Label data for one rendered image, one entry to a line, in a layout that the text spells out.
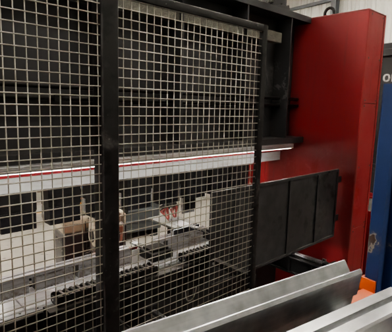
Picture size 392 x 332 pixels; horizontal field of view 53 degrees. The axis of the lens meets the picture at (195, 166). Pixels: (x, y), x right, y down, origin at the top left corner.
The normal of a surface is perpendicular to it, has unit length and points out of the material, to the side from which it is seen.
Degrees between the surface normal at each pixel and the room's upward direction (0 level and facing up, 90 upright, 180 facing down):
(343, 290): 99
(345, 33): 90
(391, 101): 90
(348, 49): 90
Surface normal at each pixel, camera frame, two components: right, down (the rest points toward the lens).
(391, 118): -0.83, 0.07
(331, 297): 0.55, 0.29
